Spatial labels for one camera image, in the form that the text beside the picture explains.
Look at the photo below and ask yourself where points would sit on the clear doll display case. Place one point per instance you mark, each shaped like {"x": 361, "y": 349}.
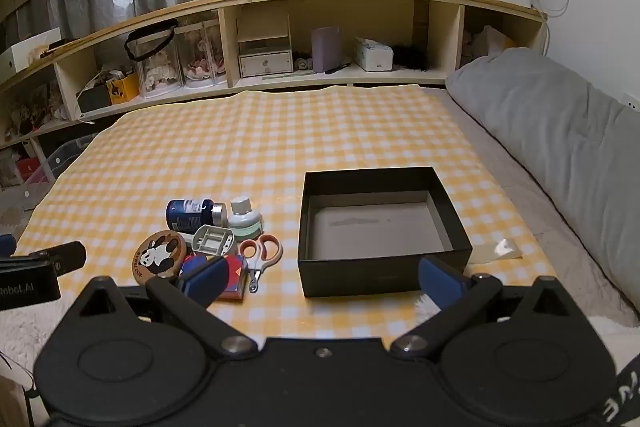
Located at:
{"x": 200, "y": 57}
{"x": 157, "y": 74}

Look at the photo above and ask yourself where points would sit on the round cork panda coaster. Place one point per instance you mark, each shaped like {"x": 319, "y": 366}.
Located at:
{"x": 160, "y": 254}

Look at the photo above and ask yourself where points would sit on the grey pillow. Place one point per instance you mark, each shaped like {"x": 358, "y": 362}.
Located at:
{"x": 550, "y": 132}

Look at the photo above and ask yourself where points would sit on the dark blue bottle silver cap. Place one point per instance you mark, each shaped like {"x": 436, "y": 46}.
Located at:
{"x": 187, "y": 214}

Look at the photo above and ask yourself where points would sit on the grey plastic case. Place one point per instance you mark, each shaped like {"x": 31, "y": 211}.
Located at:
{"x": 212, "y": 240}

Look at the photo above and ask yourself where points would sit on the black pen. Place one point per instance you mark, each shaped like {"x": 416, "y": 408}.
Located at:
{"x": 340, "y": 67}

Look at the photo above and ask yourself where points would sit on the white cardboard box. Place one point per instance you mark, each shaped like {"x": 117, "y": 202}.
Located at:
{"x": 30, "y": 52}

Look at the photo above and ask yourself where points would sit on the white wall socket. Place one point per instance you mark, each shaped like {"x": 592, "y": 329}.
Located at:
{"x": 631, "y": 102}

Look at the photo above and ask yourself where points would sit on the black cardboard box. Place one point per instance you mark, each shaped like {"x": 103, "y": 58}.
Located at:
{"x": 350, "y": 277}

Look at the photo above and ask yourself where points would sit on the yellow printed box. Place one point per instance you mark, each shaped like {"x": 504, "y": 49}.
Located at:
{"x": 125, "y": 88}

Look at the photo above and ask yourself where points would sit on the clear plastic strip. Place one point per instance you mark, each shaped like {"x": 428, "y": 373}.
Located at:
{"x": 500, "y": 249}

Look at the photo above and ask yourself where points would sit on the colourful card box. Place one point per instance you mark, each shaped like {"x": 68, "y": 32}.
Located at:
{"x": 235, "y": 278}

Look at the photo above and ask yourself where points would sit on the clear plastic storage bin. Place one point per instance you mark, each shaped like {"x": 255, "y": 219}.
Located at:
{"x": 60, "y": 157}

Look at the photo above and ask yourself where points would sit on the small white bottle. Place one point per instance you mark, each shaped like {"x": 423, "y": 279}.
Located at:
{"x": 244, "y": 214}

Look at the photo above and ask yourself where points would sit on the black feather duster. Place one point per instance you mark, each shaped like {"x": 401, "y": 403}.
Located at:
{"x": 412, "y": 57}

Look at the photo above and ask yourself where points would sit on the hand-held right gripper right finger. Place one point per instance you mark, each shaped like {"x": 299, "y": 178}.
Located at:
{"x": 442, "y": 283}

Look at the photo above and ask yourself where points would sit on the purple container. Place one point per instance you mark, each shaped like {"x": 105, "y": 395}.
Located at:
{"x": 326, "y": 49}

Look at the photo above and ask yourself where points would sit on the white tissue box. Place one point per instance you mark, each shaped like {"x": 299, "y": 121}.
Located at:
{"x": 372, "y": 56}

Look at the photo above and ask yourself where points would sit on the white drawer organizer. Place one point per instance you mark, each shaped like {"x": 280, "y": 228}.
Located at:
{"x": 265, "y": 63}

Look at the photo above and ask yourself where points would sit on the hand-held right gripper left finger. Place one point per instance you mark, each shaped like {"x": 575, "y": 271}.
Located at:
{"x": 205, "y": 282}

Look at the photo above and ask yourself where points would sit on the small dark box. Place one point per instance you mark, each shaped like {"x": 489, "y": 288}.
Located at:
{"x": 95, "y": 99}

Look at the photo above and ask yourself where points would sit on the yellow checked mat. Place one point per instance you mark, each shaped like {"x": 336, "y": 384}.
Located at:
{"x": 250, "y": 147}

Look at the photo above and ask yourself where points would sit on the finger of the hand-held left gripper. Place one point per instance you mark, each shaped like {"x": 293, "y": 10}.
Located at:
{"x": 57, "y": 257}
{"x": 5, "y": 243}

